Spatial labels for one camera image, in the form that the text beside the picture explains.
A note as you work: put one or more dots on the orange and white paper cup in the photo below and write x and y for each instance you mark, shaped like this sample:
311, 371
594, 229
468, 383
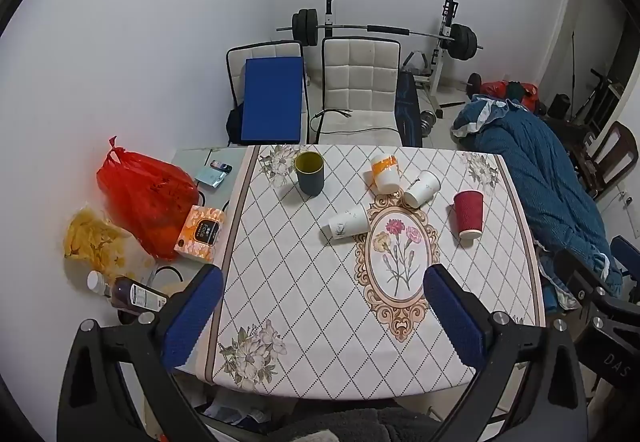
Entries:
386, 174

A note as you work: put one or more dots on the black backpack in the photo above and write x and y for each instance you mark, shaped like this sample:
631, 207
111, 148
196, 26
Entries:
233, 124

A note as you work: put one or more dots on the black folding stand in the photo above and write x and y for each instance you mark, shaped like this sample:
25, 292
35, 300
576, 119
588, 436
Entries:
600, 94

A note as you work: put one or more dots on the white weight bench rack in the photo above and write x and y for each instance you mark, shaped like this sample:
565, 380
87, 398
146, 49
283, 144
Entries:
445, 47

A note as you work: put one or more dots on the blue foam pad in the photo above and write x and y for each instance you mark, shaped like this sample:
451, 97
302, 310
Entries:
274, 102

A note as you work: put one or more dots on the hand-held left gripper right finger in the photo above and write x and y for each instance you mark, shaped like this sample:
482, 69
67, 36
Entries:
456, 322

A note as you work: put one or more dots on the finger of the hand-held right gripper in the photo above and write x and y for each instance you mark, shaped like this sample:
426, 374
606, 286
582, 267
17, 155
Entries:
624, 252
575, 272

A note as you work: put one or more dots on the wooden chair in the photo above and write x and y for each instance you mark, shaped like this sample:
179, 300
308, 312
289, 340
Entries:
612, 152

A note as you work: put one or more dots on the barbell with black plates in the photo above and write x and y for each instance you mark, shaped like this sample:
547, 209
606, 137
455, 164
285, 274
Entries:
306, 27

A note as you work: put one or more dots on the red ribbed paper cup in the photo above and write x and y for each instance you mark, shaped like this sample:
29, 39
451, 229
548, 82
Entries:
468, 214

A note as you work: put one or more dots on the clear bag of yellow chips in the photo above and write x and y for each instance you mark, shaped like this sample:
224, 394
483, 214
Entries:
95, 239

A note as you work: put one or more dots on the dark green cup yellow inside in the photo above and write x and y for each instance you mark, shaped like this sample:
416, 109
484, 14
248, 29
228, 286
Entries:
310, 177

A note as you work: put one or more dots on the teal packet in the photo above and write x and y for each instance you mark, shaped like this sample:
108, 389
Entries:
212, 173

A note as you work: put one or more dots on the dumbbell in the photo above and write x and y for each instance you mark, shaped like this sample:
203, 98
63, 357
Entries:
428, 121

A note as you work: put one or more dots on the dark grey fleece cloth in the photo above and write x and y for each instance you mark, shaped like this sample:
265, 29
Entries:
350, 427

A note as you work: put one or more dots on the dark blue bench pad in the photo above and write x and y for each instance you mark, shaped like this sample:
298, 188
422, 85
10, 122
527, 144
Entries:
409, 112

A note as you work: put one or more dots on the blue quilted blanket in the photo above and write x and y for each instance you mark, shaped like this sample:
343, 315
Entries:
530, 162

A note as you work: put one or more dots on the floral diamond pattern tablecloth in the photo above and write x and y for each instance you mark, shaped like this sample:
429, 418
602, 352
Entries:
300, 297

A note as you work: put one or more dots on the red plastic bag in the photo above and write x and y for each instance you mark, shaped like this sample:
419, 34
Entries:
145, 202

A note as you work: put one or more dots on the white padded chair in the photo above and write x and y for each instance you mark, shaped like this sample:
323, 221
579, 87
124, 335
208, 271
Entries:
360, 82
235, 72

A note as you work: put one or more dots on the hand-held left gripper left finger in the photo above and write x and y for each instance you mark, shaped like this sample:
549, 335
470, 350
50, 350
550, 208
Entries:
192, 322

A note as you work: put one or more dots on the dark bottle with white cap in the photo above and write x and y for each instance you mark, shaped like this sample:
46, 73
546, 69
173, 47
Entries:
132, 294

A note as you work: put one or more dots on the orange tissue box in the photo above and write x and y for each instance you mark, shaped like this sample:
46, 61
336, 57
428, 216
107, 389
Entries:
200, 232

